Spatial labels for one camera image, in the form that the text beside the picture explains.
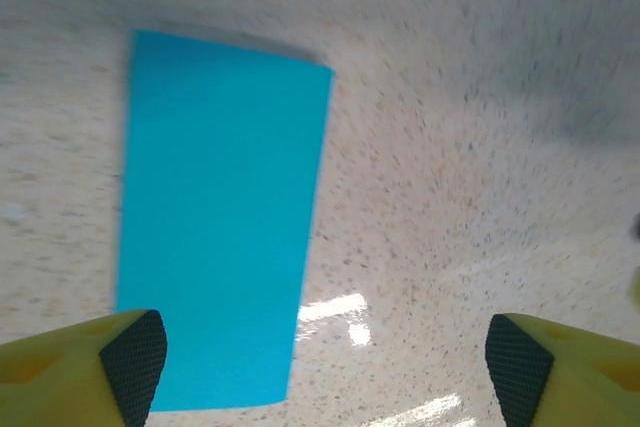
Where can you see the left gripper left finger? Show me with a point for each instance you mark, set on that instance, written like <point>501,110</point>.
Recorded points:
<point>65,377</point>

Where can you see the blue paper sheet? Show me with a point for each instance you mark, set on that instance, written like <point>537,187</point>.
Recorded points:
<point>220,207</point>

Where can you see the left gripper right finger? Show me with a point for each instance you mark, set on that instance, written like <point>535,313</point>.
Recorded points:
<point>575,377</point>

